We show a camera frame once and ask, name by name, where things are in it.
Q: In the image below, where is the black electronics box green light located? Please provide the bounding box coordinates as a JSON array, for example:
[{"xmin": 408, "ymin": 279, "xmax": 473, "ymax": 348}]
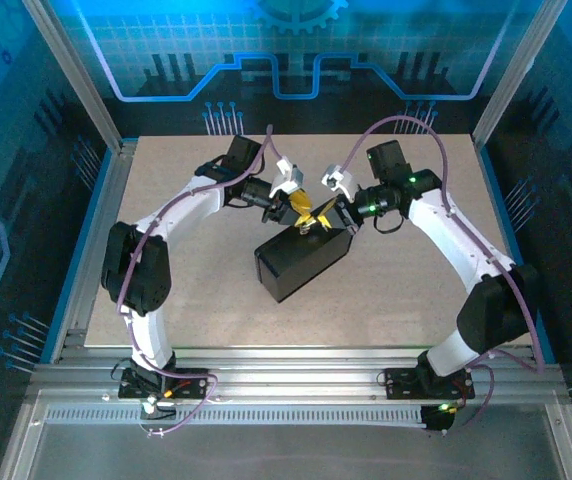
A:
[{"xmin": 419, "ymin": 402, "xmax": 461, "ymax": 435}]

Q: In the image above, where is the aluminium side rail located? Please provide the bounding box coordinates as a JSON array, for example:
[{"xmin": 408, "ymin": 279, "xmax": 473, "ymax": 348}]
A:
[{"xmin": 48, "ymin": 141, "xmax": 141, "ymax": 364}]

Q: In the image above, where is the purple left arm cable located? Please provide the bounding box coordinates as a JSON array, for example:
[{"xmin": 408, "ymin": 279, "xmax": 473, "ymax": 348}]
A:
[{"xmin": 114, "ymin": 124, "xmax": 277, "ymax": 437}]

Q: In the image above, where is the aluminium cross rail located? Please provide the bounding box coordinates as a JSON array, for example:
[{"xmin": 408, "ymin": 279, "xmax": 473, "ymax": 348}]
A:
[{"xmin": 28, "ymin": 346, "xmax": 567, "ymax": 402}]

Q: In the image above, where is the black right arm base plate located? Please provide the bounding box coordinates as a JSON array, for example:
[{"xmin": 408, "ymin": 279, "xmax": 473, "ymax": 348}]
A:
[{"xmin": 383, "ymin": 366, "xmax": 477, "ymax": 402}]

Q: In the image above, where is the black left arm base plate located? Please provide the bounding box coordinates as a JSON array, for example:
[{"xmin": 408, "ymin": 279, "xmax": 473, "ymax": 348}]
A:
[{"xmin": 117, "ymin": 367, "xmax": 217, "ymax": 401}]

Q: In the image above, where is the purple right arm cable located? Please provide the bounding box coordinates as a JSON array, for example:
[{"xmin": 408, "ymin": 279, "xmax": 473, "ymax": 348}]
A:
[{"xmin": 338, "ymin": 115, "xmax": 547, "ymax": 429}]

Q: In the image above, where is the aluminium corner post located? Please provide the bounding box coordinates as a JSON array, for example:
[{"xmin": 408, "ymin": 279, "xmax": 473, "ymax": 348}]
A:
[
  {"xmin": 470, "ymin": 0, "xmax": 563, "ymax": 149},
  {"xmin": 20, "ymin": 0, "xmax": 138, "ymax": 157}
]

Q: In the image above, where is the slotted grey cable duct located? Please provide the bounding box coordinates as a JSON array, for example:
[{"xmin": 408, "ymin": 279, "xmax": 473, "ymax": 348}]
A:
[{"xmin": 43, "ymin": 405, "xmax": 428, "ymax": 427}]

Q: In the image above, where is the black box with painting lid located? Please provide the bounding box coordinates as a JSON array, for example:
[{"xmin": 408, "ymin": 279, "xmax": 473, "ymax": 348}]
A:
[{"xmin": 253, "ymin": 225, "xmax": 356, "ymax": 304}]

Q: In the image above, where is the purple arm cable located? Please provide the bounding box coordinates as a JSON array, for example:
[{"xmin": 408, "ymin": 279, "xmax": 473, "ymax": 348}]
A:
[
  {"xmin": 114, "ymin": 124, "xmax": 277, "ymax": 437},
  {"xmin": 338, "ymin": 115, "xmax": 547, "ymax": 429}
]

